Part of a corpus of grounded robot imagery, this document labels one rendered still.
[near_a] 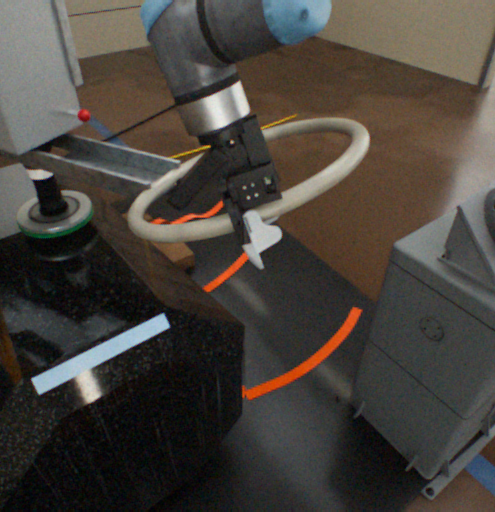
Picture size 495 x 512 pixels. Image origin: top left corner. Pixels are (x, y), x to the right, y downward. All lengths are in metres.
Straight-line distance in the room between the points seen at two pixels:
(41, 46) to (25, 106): 0.14
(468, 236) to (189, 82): 0.87
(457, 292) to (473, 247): 0.12
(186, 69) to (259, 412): 1.51
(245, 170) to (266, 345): 1.52
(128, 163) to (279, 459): 1.19
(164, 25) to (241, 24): 0.10
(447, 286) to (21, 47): 1.18
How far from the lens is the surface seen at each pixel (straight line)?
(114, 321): 1.09
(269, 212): 0.64
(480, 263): 1.25
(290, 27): 0.50
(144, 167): 1.12
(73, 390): 1.07
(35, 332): 1.13
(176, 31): 0.56
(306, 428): 1.84
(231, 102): 0.57
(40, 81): 1.20
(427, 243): 1.35
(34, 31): 1.19
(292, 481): 1.75
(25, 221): 1.41
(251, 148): 0.60
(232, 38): 0.52
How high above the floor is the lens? 1.63
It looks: 40 degrees down
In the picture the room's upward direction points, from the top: straight up
